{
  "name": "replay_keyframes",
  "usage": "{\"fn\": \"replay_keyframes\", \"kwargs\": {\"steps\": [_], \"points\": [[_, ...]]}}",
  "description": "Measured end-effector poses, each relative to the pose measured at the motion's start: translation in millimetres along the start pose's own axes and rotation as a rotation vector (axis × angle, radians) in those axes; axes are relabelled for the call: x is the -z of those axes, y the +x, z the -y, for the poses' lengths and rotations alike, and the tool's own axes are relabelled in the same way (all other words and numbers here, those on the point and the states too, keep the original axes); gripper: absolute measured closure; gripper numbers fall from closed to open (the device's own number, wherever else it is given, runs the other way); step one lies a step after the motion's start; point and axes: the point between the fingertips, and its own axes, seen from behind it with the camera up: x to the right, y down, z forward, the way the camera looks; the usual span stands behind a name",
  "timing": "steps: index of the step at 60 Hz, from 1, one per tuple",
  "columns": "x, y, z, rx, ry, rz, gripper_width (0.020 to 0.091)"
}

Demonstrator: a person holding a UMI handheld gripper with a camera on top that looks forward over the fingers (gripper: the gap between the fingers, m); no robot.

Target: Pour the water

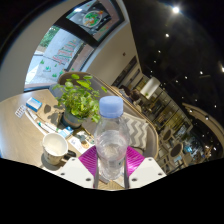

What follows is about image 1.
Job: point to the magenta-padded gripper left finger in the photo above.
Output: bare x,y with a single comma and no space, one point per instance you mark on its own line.
78,168

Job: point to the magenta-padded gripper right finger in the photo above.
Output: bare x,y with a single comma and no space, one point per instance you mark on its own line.
143,168

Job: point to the clear bottle with blue cap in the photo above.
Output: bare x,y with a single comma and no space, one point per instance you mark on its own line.
111,140

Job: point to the white printed leaflet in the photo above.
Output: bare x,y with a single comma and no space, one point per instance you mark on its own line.
78,145

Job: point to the group of wooden chairs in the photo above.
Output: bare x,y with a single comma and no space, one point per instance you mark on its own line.
175,150

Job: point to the grey white chevron pillow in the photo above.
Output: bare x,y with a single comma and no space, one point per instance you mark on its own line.
137,131

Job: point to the small blue white carton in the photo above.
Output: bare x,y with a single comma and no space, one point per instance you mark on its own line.
66,132

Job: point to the white and green pen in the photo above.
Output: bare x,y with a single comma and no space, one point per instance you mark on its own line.
48,126

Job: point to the green potted plant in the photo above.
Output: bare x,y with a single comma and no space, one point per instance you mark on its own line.
80,100

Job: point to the person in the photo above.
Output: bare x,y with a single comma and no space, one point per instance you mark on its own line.
135,96

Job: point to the small blue box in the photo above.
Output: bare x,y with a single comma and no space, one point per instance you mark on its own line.
34,104

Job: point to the pill blister pack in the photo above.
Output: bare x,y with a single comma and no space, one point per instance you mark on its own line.
20,111

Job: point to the large decorated window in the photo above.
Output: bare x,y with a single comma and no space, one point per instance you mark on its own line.
63,53

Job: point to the group of ceiling lights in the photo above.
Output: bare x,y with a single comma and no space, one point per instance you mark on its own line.
175,9

